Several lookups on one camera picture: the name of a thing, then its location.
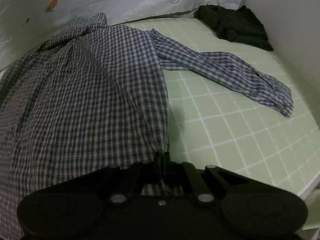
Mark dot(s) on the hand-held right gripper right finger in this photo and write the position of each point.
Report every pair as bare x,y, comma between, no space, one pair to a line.
167,166

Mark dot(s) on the blue plaid shirt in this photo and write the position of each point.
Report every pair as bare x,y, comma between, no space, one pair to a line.
100,92

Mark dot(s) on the light green curtain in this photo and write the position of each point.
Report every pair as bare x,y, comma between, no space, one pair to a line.
312,212

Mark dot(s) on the dark green cloth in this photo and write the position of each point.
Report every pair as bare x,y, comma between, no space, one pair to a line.
237,26

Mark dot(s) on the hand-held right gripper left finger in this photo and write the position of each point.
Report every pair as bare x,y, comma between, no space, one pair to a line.
157,166

